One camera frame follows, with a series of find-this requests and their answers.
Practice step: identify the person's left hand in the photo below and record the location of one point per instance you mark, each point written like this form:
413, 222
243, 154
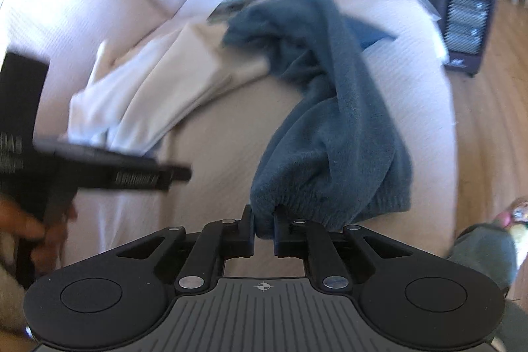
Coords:
24, 226

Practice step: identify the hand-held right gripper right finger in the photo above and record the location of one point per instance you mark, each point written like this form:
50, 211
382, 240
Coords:
280, 234

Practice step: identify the dark purple electric heater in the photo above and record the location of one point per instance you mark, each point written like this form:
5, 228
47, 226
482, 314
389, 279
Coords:
466, 18

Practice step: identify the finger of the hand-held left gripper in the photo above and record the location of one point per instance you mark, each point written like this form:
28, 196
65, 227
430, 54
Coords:
152, 176

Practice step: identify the dark blue fleece pants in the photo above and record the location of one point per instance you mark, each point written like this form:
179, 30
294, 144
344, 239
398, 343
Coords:
330, 108

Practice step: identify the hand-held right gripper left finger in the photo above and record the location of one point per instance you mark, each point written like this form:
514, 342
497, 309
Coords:
249, 230

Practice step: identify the cream garment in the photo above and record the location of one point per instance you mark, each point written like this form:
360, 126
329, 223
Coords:
165, 88

